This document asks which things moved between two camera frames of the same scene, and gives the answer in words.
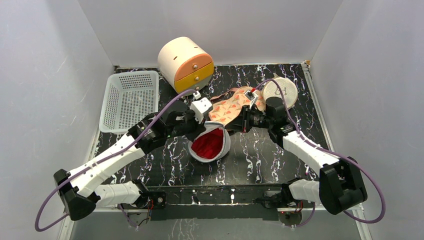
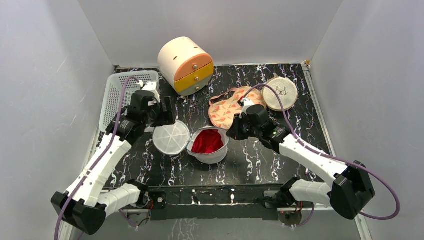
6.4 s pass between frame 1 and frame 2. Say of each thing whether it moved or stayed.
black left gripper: moved
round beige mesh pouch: stayed
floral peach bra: stayed
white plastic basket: stayed
